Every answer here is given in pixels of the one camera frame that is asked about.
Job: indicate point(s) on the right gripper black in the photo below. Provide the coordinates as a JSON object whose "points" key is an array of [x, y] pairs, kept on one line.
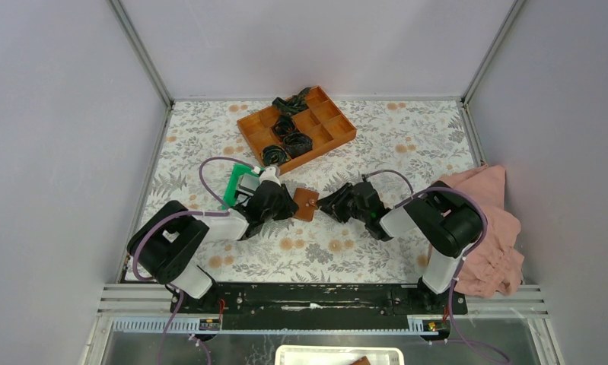
{"points": [[333, 203]]}

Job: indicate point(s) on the green plastic card box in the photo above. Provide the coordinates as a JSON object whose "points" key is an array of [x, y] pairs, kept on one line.
{"points": [[242, 184]]}

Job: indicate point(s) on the orange wooden compartment tray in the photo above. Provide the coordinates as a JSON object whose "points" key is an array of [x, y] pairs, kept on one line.
{"points": [[323, 122]]}

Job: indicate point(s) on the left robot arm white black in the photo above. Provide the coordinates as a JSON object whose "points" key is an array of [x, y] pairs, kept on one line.
{"points": [[163, 249]]}

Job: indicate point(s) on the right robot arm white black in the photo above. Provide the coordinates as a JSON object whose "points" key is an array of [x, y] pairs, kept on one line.
{"points": [[450, 221]]}

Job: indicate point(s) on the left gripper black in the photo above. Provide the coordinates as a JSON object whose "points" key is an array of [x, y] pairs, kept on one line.
{"points": [[289, 207]]}

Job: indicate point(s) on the pink crumpled cloth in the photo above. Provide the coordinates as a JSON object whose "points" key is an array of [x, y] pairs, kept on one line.
{"points": [[495, 266]]}

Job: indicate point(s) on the black items in tray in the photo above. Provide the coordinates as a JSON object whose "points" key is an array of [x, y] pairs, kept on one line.
{"points": [[294, 141]]}

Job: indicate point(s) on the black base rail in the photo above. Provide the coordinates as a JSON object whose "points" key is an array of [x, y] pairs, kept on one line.
{"points": [[326, 307]]}

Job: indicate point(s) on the brown leather card holder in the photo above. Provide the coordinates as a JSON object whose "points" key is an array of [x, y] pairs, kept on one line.
{"points": [[307, 204]]}

